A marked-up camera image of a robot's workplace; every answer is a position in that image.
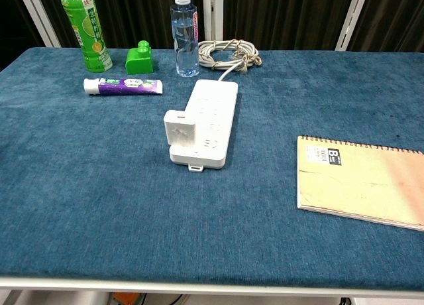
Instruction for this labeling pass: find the dark curtain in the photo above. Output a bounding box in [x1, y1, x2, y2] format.
[0, 0, 424, 72]

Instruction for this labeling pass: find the blue table cloth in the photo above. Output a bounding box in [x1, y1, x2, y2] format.
[0, 46, 424, 292]

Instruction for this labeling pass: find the coiled white power cable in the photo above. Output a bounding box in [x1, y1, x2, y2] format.
[197, 38, 263, 82]

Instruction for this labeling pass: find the white power strip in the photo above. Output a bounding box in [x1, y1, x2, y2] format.
[169, 79, 239, 174]

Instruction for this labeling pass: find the white plug adapter cube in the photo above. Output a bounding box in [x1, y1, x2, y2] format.
[163, 109, 198, 148]

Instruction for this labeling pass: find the clear water bottle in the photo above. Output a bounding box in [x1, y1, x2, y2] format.
[170, 0, 201, 78]

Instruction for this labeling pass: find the white metal frame post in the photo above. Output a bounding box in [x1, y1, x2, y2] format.
[16, 0, 62, 48]
[202, 0, 225, 42]
[335, 0, 370, 52]

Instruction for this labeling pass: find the green tea bottle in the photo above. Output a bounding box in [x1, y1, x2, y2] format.
[60, 0, 113, 73]

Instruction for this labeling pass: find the green plastic toy block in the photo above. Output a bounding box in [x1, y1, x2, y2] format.
[125, 40, 154, 76]

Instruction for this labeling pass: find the purple white toothpaste tube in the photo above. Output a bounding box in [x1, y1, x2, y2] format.
[83, 78, 164, 97]

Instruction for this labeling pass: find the yellow spiral notebook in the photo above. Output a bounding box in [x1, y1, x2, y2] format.
[297, 135, 424, 232]

